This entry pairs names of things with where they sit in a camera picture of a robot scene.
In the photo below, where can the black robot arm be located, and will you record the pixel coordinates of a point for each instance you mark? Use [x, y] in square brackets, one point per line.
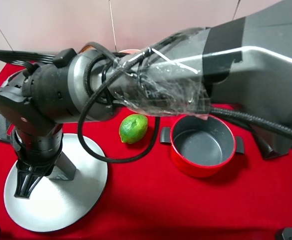
[240, 71]

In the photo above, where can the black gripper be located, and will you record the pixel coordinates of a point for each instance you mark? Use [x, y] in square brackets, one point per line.
[36, 156]

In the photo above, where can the grey round plate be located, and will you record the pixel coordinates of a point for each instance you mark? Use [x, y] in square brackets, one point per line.
[56, 204]

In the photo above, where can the red tablecloth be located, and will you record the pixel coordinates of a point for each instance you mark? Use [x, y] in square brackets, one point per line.
[150, 199]

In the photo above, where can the grey pump dispenser bottle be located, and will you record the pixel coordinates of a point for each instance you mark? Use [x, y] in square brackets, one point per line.
[63, 169]

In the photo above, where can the red pot with black handles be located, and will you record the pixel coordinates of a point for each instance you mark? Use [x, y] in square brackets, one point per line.
[201, 147]

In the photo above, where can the black curved case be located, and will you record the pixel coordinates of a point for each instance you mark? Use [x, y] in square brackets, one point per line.
[265, 149]

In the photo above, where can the pink bowl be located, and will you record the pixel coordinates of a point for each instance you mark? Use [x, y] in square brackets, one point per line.
[129, 51]

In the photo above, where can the green lime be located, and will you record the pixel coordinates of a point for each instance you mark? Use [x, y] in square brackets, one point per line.
[133, 128]

